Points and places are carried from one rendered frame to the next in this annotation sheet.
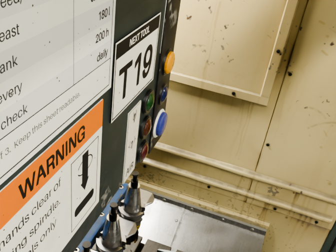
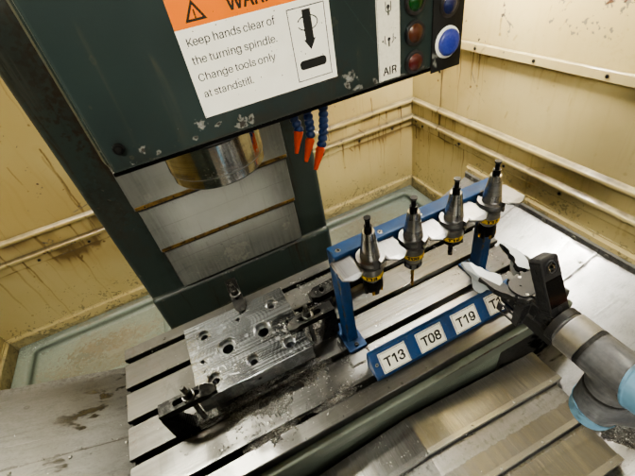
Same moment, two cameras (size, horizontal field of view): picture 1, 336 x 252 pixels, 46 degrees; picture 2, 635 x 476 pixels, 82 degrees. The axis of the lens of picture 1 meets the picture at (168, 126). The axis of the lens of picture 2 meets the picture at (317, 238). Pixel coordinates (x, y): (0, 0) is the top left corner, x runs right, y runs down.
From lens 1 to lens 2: 0.31 m
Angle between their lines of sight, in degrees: 47
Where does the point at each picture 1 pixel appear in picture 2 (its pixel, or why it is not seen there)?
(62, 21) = not seen: outside the picture
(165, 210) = (571, 247)
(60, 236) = (283, 75)
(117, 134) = (358, 16)
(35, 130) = not seen: outside the picture
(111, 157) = (352, 39)
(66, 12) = not seen: outside the picture
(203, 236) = (609, 289)
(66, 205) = (286, 49)
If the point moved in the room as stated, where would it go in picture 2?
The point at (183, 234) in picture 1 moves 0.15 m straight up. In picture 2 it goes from (582, 279) to (598, 243)
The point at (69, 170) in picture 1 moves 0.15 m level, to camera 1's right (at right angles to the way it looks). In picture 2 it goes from (283, 15) to (404, 21)
